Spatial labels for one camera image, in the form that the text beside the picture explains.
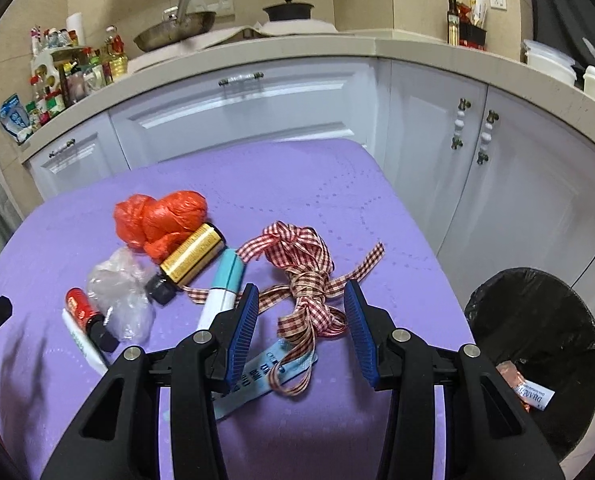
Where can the yellow cooking oil bottle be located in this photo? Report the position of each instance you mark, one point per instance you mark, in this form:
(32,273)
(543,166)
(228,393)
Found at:
(116,57)

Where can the white wall socket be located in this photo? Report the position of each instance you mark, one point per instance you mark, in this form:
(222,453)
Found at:
(498,0)

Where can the cluster of condiment bottles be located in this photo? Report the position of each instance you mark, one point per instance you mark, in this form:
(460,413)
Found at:
(62,80)

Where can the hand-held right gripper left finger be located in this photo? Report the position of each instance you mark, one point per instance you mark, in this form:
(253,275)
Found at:
(242,330)

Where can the steel frying pan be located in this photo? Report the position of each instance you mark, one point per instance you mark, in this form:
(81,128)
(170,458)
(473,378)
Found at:
(177,32)

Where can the orange snack wrapper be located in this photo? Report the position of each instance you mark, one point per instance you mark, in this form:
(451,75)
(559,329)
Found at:
(508,372)

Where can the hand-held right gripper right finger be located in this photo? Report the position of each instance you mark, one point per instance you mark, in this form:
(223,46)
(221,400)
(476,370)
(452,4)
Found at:
(360,335)

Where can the white lidded container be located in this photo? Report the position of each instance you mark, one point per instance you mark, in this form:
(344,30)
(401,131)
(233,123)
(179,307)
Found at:
(547,62)

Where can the gold label bottle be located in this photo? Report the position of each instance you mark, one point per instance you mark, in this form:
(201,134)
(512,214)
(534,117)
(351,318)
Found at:
(192,252)

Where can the red black box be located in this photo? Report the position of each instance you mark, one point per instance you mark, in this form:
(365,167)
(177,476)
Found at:
(472,37)

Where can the steel spoon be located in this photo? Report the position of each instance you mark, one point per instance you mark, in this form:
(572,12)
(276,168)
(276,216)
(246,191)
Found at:
(591,50)

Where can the clear plastic bag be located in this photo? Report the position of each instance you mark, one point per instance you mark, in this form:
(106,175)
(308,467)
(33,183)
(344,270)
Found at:
(117,285)

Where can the black pot with lid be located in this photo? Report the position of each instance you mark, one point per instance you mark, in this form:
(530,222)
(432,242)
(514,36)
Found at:
(287,10)

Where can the paper towel roll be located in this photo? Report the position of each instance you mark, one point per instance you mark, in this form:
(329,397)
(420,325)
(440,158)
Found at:
(75,27)

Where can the white packet blue print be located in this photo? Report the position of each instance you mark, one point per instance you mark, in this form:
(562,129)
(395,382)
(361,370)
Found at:
(535,397)

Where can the teal capped white tube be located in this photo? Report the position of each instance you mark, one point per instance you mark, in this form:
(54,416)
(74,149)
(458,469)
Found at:
(227,275)

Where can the red checked ribbon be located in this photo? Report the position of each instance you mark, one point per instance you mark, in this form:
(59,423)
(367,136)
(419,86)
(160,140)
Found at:
(302,260)

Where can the white paper packets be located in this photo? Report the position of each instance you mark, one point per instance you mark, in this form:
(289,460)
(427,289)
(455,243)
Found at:
(479,7)

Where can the red plastic bag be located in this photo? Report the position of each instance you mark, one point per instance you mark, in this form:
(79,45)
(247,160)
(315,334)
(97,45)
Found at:
(162,220)

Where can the white kitchen cabinets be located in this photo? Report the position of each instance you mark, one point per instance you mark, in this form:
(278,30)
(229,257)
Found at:
(527,200)

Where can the red label bottle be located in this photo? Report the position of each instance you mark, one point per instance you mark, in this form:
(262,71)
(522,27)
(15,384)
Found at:
(79,307)

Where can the trash bin with black bag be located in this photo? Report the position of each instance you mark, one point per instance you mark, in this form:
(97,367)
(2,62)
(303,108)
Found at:
(552,320)

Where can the dark olive oil bottle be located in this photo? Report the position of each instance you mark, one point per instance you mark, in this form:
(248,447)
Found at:
(453,22)

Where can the beige countertop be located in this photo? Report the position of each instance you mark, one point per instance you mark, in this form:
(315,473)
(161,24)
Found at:
(427,52)

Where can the purple tablecloth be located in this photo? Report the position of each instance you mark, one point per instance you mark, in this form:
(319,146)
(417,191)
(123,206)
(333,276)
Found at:
(302,195)

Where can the white green tube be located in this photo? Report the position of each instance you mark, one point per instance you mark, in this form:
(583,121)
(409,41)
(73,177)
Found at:
(84,347)

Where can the light blue tube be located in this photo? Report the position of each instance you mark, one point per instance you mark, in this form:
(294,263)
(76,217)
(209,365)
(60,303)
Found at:
(257,375)

